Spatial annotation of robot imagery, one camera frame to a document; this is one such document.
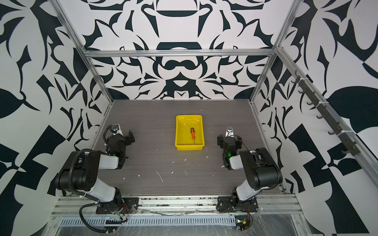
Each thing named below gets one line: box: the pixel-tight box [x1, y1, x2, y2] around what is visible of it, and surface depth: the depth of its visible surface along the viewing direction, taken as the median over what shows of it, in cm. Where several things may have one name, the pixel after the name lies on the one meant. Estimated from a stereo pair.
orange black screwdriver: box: [190, 127, 196, 145], surface depth 101 cm
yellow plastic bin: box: [174, 114, 205, 151], surface depth 101 cm
